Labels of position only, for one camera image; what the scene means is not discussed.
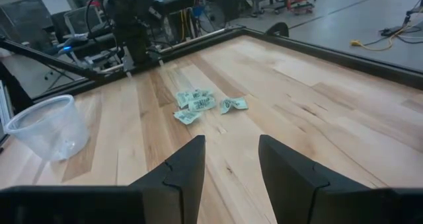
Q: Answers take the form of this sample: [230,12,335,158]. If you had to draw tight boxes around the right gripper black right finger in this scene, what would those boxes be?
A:
[258,134,398,224]

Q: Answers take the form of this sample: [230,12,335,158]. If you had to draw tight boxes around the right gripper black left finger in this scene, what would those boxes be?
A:
[128,134,207,224]

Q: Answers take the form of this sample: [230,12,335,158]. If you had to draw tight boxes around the clear plastic round cup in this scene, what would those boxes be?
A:
[3,94,91,163]

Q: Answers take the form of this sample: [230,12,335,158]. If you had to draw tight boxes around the round floor fan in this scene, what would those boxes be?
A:
[197,1,229,34]

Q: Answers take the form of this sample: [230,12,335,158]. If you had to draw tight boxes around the red rolling cart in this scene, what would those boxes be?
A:
[286,0,317,15]

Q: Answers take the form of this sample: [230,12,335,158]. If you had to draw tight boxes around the grey mesh office chair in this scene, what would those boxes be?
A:
[62,5,104,42]

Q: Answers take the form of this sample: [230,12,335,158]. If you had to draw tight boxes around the black floor stand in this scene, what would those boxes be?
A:
[402,0,423,30]

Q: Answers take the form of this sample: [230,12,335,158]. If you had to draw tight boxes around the black metal table frame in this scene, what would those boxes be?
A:
[0,24,423,101]

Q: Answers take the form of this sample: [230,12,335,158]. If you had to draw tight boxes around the black frame bracket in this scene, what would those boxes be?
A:
[265,21,290,38]

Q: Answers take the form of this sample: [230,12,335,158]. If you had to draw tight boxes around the yellow extension cord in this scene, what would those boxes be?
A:
[350,17,423,52]

